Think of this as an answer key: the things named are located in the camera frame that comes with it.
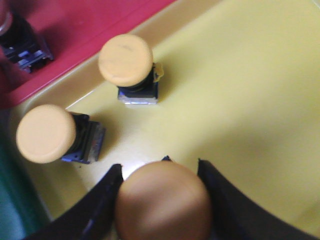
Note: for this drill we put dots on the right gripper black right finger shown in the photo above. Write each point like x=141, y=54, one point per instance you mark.
x=236, y=217

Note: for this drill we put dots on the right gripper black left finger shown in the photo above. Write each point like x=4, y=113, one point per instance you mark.
x=90, y=218

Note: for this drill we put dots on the yellow mushroom push button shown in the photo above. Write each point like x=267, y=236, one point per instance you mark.
x=49, y=132
x=163, y=200
x=126, y=61

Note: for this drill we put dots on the red mushroom push button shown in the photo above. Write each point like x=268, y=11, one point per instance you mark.
x=20, y=43

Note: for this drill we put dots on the green conveyor belt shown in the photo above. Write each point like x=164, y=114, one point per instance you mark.
x=22, y=213

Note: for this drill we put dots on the red plastic tray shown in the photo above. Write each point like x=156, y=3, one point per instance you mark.
x=74, y=30

